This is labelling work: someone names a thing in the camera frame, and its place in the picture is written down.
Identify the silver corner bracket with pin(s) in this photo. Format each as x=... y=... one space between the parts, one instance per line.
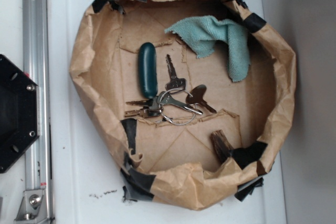
x=33 y=207

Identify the teal microfiber cloth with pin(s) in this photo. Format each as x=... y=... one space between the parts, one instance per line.
x=201 y=33

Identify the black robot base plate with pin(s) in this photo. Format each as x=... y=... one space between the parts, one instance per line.
x=19 y=117

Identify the aluminium extrusion rail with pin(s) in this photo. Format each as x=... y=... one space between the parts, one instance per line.
x=35 y=55

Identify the brass key upper left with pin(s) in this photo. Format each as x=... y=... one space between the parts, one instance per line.
x=148 y=102

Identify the dark bronze key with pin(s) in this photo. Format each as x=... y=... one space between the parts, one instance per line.
x=196 y=97

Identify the brown paper bag bin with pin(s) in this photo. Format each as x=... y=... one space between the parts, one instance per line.
x=170 y=158

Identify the dark brown wood chip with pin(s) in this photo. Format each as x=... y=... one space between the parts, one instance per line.
x=221 y=145

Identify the dark green key fob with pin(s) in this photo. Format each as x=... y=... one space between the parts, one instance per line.
x=147 y=70

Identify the silver key with ring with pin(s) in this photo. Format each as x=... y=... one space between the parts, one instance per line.
x=166 y=99

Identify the brass key lower left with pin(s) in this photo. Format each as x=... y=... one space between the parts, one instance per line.
x=145 y=113

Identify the brass key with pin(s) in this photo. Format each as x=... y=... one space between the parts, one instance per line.
x=148 y=102
x=145 y=113

